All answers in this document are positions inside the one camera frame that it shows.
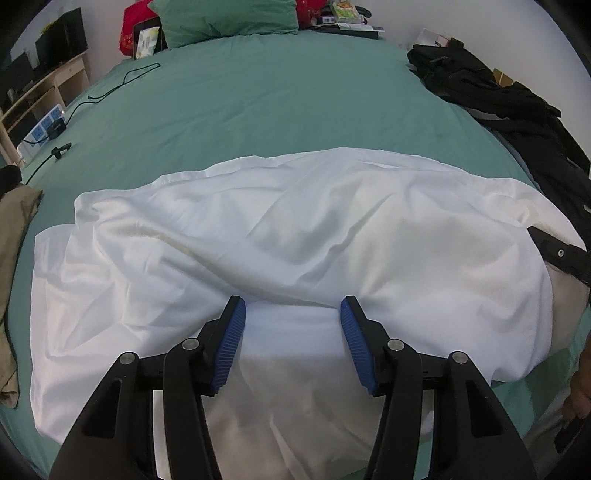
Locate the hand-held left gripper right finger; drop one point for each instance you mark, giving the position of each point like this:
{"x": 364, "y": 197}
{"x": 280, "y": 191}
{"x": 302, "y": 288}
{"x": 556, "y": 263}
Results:
{"x": 355, "y": 341}

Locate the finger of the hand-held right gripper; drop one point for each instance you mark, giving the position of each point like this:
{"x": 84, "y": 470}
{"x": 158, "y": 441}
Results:
{"x": 560, "y": 258}

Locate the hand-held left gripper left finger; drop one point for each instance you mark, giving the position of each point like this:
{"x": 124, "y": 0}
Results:
{"x": 228, "y": 341}

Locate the large white garment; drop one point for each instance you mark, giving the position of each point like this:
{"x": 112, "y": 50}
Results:
{"x": 300, "y": 221}

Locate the pile of black clothes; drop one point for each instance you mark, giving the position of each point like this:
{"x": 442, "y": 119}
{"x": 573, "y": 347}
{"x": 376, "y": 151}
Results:
{"x": 485, "y": 87}

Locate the person's right hand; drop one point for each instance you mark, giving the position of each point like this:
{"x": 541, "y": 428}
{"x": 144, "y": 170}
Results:
{"x": 581, "y": 383}

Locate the brown cardboard box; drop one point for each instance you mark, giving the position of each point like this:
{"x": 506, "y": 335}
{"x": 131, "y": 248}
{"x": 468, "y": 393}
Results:
{"x": 502, "y": 76}

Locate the beige cloth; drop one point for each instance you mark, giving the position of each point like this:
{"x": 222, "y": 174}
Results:
{"x": 14, "y": 277}

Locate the white cardboard box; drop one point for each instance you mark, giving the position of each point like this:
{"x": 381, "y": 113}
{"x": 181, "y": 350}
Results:
{"x": 436, "y": 37}

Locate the bed with green sheet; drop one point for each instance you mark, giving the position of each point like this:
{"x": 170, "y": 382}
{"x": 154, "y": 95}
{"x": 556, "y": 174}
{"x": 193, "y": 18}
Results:
{"x": 277, "y": 92}

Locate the dark cloth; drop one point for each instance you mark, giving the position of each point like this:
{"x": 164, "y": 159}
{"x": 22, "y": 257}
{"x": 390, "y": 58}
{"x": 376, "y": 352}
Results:
{"x": 10, "y": 179}

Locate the white blue power strip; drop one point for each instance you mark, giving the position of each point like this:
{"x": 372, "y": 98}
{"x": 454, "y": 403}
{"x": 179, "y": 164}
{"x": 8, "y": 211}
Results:
{"x": 39, "y": 133}

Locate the printed tissue pack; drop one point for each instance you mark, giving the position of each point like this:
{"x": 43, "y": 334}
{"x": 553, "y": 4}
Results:
{"x": 147, "y": 41}

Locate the light wooden shelf unit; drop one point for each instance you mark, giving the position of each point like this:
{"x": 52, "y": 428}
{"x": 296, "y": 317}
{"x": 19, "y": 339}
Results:
{"x": 69, "y": 74}

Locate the green pillow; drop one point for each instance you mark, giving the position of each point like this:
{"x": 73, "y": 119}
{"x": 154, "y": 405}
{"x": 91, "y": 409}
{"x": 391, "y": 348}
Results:
{"x": 221, "y": 18}

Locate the red patterned pillow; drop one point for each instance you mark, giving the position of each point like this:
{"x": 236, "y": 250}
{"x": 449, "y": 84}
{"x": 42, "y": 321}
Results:
{"x": 309, "y": 7}

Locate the black computer monitor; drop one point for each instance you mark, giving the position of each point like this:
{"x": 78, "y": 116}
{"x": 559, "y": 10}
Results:
{"x": 16, "y": 76}

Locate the black flat screen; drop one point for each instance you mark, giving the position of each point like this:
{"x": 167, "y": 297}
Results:
{"x": 62, "y": 39}

